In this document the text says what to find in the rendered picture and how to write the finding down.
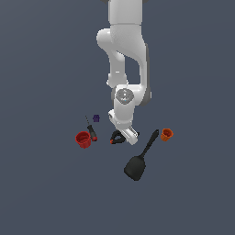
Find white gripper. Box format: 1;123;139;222
107;110;139;146

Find black and orange clamp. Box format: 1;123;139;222
109;129;126;145

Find black and red screwdriver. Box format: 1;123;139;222
84;115;98;142

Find black spatula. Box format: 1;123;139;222
123;129;161;182

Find orange cup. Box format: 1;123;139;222
160;128;174;142

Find red cup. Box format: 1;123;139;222
74;130;93;150

